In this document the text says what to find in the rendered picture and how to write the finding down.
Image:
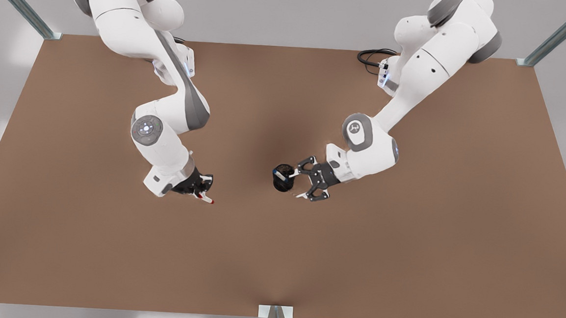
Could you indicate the white pen with red tip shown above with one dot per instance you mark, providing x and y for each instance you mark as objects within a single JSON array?
[{"x": 206, "y": 198}]

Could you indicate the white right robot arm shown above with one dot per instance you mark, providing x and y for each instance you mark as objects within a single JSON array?
[{"x": 168, "y": 107}]

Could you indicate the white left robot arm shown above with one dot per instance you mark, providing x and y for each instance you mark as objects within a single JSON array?
[{"x": 415, "y": 78}]

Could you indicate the white pen with blue cap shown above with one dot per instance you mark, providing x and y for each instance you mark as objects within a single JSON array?
[{"x": 280, "y": 175}]

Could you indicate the black pen holder cup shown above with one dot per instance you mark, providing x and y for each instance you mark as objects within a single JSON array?
[{"x": 282, "y": 181}]

